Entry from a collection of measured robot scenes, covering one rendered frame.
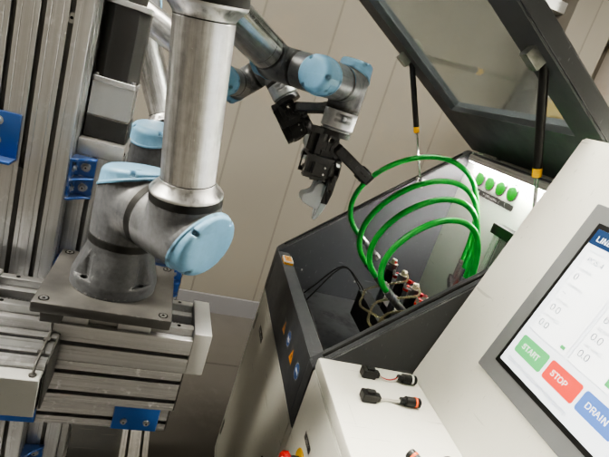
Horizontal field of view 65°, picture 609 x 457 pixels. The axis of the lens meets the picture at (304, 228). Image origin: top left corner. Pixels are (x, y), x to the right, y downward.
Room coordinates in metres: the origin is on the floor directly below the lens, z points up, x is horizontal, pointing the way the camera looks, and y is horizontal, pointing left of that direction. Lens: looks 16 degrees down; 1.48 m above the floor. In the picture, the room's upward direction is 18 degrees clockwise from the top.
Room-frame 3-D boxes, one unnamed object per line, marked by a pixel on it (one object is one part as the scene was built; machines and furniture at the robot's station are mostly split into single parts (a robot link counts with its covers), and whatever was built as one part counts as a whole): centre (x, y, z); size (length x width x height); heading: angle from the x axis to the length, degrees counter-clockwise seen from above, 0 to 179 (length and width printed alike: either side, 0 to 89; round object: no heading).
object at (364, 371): (0.87, -0.26, 0.99); 0.12 x 0.02 x 0.02; 104
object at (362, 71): (1.08, 0.00, 1.51); 0.09 x 0.08 x 0.11; 151
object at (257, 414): (1.22, -0.02, 0.44); 0.65 x 0.02 x 0.68; 15
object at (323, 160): (1.08, 0.01, 1.35); 0.09 x 0.08 x 0.12; 105
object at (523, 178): (1.35, -0.52, 1.43); 0.54 x 0.03 x 0.02; 15
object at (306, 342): (1.22, -0.04, 0.87); 0.62 x 0.04 x 0.16; 15
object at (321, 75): (1.01, 0.06, 1.51); 0.11 x 0.11 x 0.08; 61
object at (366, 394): (0.79, -0.25, 0.99); 0.12 x 0.02 x 0.02; 105
